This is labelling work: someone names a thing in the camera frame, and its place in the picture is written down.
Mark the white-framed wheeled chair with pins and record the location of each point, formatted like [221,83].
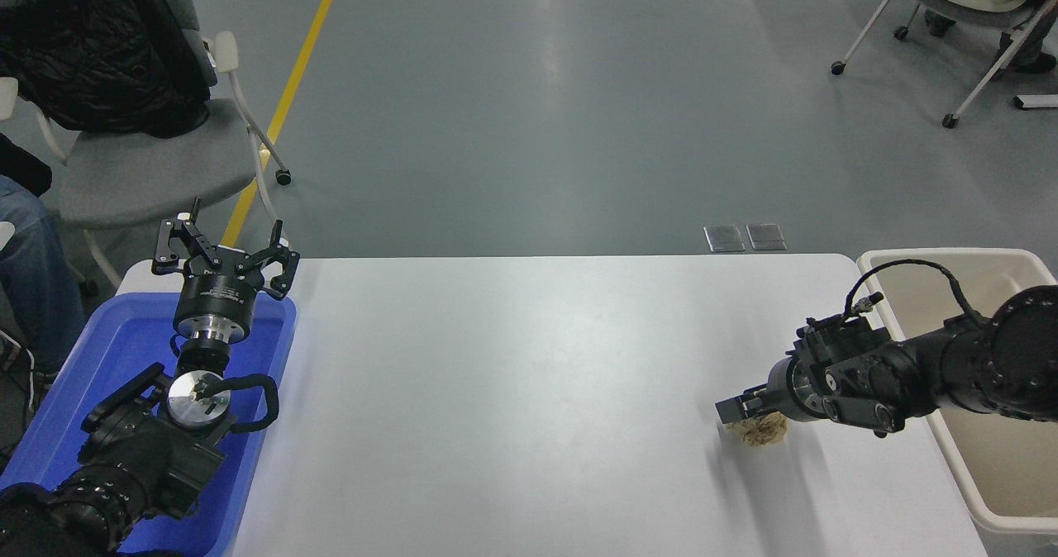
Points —
[959,10]

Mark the grey chair with white frame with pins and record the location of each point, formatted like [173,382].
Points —
[157,169]

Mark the white flat bar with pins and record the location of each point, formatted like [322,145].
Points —
[1037,102]

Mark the white chair armrest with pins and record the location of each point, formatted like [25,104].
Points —
[7,98]

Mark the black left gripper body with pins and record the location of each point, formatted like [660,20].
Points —
[219,297]

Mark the metal floor plate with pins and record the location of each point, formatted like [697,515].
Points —
[766,237]
[724,238]

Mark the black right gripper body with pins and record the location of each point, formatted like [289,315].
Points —
[781,387]

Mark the large pale bin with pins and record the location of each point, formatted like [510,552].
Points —
[1008,474]

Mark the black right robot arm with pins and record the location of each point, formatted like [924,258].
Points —
[975,367]

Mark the tan paper ball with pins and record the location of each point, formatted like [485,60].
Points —
[760,435]

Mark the blue plastic tray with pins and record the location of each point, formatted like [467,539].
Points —
[99,350]

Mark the black jacket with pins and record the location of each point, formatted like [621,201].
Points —
[83,45]

